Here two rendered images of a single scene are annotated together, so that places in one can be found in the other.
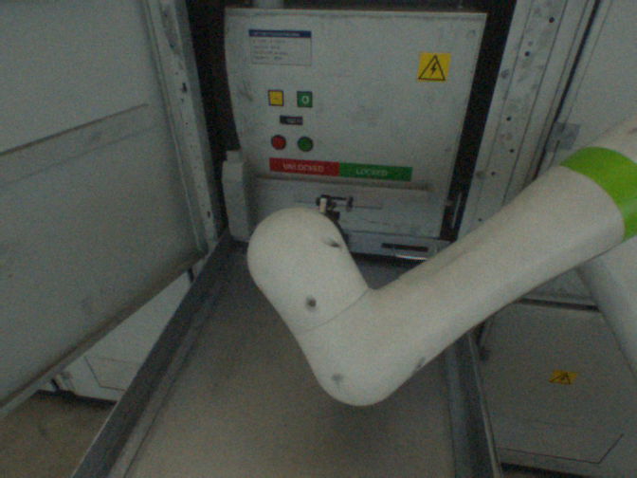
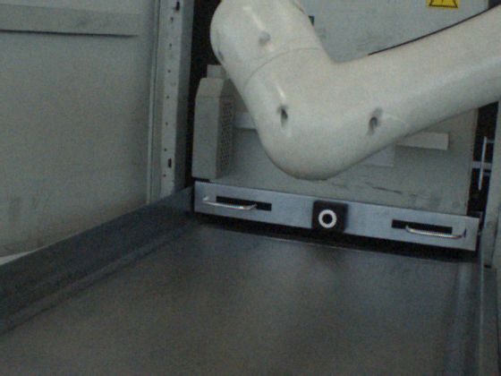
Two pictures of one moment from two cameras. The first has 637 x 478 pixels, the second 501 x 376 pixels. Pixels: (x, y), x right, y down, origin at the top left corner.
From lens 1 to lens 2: 0.47 m
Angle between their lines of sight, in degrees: 26
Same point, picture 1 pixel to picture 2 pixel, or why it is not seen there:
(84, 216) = (46, 101)
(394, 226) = (409, 195)
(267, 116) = not seen: hidden behind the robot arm
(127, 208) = (86, 115)
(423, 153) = not seen: hidden behind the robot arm
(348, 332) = (299, 65)
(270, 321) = (223, 269)
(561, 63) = not seen: outside the picture
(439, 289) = (400, 51)
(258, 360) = (198, 291)
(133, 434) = (33, 305)
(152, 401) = (61, 291)
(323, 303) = (277, 39)
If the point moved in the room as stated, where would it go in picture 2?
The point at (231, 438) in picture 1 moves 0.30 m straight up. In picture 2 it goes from (146, 329) to (151, 77)
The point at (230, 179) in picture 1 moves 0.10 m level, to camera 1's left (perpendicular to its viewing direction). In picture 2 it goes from (206, 96) to (151, 93)
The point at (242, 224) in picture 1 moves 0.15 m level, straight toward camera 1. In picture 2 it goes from (208, 158) to (206, 175)
